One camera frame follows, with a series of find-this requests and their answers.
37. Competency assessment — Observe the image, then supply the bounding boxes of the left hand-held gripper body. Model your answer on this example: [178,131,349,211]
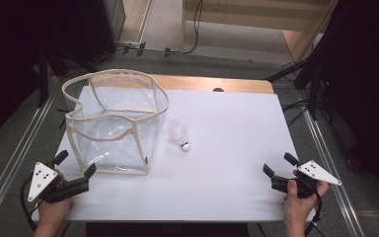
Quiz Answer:
[27,160,90,204]

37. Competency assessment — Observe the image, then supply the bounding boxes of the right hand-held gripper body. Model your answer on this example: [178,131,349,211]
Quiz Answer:
[270,160,342,199]

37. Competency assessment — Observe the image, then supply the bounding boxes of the clear bag with beige trim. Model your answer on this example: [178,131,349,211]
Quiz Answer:
[61,68,170,176]

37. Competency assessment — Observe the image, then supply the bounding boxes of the white shuttlecock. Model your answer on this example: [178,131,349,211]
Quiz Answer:
[170,124,190,152]

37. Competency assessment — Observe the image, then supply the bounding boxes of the person's left hand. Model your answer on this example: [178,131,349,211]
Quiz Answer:
[37,169,76,228]

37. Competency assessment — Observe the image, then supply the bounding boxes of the person's right hand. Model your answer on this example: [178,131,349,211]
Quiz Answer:
[282,169,330,228]

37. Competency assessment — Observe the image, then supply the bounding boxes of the white table mat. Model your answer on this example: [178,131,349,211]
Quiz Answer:
[32,86,314,222]

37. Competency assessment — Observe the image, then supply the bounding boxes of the black tripod stand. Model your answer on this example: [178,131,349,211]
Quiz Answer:
[265,57,324,121]

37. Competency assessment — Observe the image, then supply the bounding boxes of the black stand leg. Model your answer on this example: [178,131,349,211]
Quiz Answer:
[37,43,51,109]

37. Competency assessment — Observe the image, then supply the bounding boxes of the black curtain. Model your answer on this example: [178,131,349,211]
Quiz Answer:
[304,0,379,208]
[0,0,87,151]

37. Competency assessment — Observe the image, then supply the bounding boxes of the dark cabinet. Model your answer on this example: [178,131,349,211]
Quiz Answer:
[78,0,126,63]

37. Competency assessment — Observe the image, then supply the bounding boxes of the light wooden shelf unit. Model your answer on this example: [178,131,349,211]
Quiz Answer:
[181,0,340,63]

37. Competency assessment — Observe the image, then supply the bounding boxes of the metal floor rail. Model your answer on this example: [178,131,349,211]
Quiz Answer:
[0,77,60,228]
[297,93,367,237]

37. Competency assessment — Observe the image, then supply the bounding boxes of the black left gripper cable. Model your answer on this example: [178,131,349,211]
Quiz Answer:
[20,176,41,232]

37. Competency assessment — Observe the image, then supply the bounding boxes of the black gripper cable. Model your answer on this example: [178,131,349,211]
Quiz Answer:
[304,193,324,237]
[20,176,41,232]

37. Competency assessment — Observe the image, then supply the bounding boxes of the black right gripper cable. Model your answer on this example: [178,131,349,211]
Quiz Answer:
[304,193,324,237]

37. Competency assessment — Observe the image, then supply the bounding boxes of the black floor cables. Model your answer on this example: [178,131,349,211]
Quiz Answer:
[280,98,311,128]

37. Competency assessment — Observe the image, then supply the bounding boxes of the black plugs with floor cable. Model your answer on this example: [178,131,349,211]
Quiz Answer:
[114,41,183,59]

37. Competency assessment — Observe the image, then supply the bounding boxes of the black hanging cable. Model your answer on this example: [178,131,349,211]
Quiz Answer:
[181,0,204,55]

